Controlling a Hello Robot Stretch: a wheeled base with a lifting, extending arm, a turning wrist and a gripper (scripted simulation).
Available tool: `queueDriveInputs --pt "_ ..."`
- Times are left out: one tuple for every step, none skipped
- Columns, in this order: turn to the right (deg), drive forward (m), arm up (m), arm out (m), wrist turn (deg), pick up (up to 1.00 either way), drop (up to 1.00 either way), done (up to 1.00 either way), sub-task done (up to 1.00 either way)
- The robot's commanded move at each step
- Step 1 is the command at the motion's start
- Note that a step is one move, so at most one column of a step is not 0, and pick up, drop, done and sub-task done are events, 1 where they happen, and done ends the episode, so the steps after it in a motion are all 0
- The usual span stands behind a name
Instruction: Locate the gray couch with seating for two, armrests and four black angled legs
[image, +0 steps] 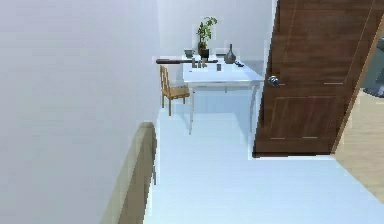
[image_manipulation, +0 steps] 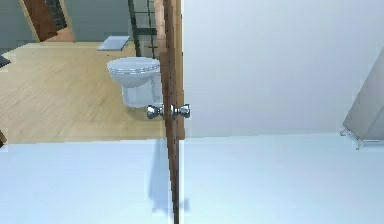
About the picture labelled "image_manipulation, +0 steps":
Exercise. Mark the black metal shelf rack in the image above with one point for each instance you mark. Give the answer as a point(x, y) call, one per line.
point(143, 30)

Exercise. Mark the pale blue flat mat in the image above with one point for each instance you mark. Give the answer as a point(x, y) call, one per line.
point(113, 43)

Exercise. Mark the brown wooden room door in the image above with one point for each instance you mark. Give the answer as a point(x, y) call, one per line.
point(171, 66)

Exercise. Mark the white toilet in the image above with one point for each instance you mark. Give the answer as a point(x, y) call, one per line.
point(135, 78)

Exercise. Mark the silver round door knob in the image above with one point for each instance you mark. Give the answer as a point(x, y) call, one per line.
point(154, 111)
point(182, 111)

